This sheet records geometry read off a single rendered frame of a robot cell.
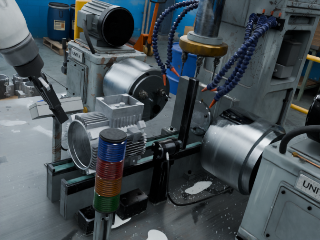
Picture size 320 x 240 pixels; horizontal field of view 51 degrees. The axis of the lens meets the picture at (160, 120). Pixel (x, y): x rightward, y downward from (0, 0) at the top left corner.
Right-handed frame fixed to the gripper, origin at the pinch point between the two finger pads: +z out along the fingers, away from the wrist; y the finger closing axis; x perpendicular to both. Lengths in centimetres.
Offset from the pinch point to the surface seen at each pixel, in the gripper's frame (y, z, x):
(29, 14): 549, 160, -144
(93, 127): -9.7, 4.7, -4.7
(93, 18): 53, 5, -45
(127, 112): -11.0, 7.0, -16.1
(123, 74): 22.9, 18.4, -35.0
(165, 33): 524, 347, -408
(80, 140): 0.8, 14.6, -1.2
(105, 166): -37.7, -7.7, 4.3
